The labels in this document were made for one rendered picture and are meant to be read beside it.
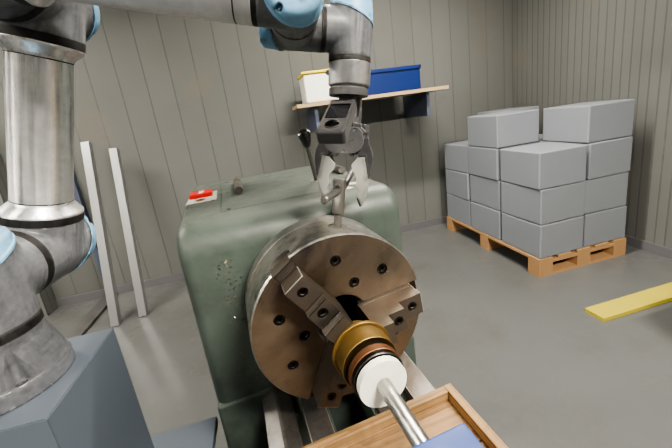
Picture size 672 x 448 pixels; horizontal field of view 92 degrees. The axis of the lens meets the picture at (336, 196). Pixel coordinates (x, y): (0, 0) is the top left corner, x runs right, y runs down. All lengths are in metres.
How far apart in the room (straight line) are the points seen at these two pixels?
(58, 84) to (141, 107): 2.87
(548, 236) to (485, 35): 2.36
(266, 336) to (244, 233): 0.21
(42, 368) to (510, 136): 3.03
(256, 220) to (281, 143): 2.76
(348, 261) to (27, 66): 0.58
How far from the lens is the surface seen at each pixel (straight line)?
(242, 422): 0.89
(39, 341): 0.68
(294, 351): 0.61
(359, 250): 0.56
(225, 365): 0.80
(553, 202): 2.91
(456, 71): 4.07
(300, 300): 0.52
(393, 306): 0.58
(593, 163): 3.10
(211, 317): 0.74
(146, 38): 3.61
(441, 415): 0.72
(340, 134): 0.50
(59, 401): 0.65
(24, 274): 0.67
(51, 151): 0.71
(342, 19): 0.60
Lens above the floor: 1.42
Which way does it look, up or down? 14 degrees down
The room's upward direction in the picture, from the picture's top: 8 degrees counter-clockwise
